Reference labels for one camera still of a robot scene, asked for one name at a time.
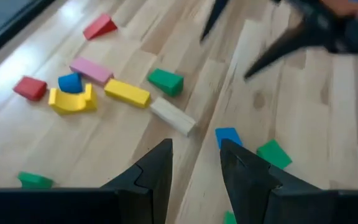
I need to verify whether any yellow long block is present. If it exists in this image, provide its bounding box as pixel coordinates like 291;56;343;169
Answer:
104;78;152;110

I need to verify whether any red wedge block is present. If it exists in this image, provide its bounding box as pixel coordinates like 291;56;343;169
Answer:
83;12;118;41

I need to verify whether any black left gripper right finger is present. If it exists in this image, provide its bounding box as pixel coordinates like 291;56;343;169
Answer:
219;138;323;224

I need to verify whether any green rectangular block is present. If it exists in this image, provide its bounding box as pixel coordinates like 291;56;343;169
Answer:
17;171;55;190

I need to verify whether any blue rectangular block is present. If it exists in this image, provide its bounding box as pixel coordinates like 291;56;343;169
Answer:
214;127;244;149

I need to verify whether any pink long block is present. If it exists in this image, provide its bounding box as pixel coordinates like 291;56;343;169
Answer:
69;56;115;87

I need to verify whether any blue half-round block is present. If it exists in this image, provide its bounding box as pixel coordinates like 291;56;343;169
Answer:
57;72;84;95

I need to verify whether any green wedge block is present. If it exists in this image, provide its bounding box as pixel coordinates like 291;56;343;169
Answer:
147;68;185;98

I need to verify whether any small green cube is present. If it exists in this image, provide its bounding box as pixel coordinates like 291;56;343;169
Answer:
223;210;237;224
256;139;293;170

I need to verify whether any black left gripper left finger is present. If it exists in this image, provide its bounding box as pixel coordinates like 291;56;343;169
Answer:
100;138;174;224

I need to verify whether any black metal table frame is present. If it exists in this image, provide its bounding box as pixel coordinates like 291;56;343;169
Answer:
0;0;56;65

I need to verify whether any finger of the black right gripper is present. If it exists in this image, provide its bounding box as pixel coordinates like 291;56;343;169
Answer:
243;21;323;80
200;0;230;42

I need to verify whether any natural wood long block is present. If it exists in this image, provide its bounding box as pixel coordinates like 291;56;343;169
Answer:
149;96;198;138

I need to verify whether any yellow arch block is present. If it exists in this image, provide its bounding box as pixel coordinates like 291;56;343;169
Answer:
48;83;98;116

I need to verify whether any small red cube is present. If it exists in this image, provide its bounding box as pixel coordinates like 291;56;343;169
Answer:
12;75;48;102

